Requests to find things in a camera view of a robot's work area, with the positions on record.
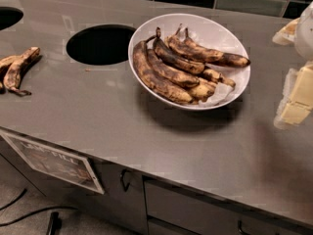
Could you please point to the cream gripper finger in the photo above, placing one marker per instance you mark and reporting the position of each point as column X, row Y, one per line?
column 297, row 102
column 287, row 34

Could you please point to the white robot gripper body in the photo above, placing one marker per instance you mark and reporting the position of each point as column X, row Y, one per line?
column 305, row 33

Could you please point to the spotted overripe banana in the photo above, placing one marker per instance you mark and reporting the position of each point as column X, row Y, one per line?
column 189, row 49

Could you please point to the brown banana rear right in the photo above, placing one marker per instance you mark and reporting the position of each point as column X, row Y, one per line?
column 232, row 60

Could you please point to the white ceramic bowl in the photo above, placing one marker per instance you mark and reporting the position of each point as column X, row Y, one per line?
column 205, row 32

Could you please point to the small brown banana right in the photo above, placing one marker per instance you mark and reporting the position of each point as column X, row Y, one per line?
column 217, row 77

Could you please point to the yellowish banana bottom right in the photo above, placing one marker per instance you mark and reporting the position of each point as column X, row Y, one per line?
column 203, row 90

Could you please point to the dark banana centre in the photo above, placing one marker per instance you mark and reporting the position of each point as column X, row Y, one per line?
column 170, row 58

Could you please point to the brown banana middle left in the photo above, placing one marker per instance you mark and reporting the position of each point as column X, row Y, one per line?
column 176, row 76

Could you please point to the large brown banana front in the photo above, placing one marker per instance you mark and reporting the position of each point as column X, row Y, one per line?
column 157, row 83

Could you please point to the brown banana on counter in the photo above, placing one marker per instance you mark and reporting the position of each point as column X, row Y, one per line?
column 13, row 77

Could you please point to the white paper napkin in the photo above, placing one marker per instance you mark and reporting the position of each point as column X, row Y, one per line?
column 221, row 95

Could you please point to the grey cabinet drawer front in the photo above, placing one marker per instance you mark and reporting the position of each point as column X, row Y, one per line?
column 202, row 215

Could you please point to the framed landfill sign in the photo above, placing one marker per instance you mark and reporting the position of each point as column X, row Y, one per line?
column 61, row 164

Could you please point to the black stand on floor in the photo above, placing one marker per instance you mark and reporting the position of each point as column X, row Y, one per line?
column 54, row 224

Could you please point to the black drawer handle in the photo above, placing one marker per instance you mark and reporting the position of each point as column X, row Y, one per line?
column 240, row 228

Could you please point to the black cabinet door handle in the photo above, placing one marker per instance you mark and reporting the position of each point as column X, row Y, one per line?
column 125, row 185

